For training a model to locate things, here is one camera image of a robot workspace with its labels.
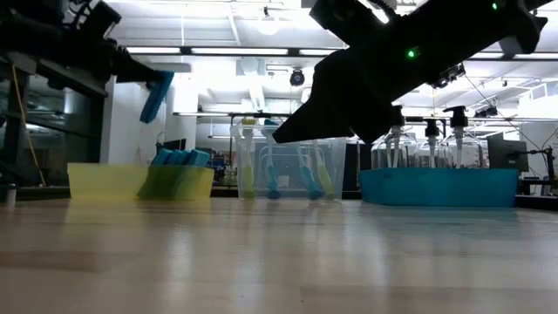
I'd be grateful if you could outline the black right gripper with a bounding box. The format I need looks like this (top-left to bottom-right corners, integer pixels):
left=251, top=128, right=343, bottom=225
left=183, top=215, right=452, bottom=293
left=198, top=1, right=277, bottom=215
left=272, top=0, right=555, bottom=145

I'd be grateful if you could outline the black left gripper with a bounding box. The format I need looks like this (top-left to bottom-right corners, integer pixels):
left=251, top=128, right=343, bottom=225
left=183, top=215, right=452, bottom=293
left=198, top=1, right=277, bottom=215
left=0, top=8, right=172, bottom=83

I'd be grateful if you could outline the blue bristle dish brush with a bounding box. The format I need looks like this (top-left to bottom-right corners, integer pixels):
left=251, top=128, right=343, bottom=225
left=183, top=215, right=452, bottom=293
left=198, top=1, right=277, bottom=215
left=296, top=143, right=322, bottom=201

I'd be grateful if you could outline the green bristle dish brush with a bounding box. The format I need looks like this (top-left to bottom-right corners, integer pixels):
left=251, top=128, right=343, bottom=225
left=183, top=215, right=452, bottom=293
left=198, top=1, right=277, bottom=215
left=241, top=116, right=258, bottom=201

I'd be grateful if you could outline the black computer monitor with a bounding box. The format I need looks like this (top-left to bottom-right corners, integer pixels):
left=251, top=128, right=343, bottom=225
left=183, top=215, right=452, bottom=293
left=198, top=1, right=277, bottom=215
left=155, top=138, right=187, bottom=154
left=487, top=133, right=530, bottom=174

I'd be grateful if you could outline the clear plastic bin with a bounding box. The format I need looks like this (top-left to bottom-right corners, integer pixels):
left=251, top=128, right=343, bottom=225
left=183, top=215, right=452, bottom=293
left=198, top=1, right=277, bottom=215
left=229, top=124, right=349, bottom=201

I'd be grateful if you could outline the yellow plastic bin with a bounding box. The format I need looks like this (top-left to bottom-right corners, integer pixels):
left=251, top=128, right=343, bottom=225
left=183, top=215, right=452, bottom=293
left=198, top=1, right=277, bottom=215
left=66, top=162, right=215, bottom=201

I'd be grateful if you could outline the blue plastic bin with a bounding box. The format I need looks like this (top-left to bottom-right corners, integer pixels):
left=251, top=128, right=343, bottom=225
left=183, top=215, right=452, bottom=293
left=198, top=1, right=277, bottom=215
left=358, top=167, right=520, bottom=208

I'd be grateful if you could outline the round white ceiling lamp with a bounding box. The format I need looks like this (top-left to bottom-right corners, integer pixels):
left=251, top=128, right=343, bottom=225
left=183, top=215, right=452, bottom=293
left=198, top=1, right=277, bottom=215
left=255, top=7, right=281, bottom=37

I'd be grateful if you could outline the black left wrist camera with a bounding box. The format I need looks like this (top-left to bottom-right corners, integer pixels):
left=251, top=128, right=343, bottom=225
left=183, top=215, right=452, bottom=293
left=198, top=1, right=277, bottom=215
left=60, top=0, right=123, bottom=41

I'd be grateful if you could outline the black ceiling camera cluster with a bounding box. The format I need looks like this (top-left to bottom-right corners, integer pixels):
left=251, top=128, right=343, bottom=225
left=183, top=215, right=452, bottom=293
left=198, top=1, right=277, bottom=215
left=429, top=63, right=466, bottom=91

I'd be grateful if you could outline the yellow rope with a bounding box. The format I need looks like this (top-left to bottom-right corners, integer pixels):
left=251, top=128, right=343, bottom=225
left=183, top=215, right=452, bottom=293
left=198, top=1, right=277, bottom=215
left=10, top=65, right=47, bottom=188

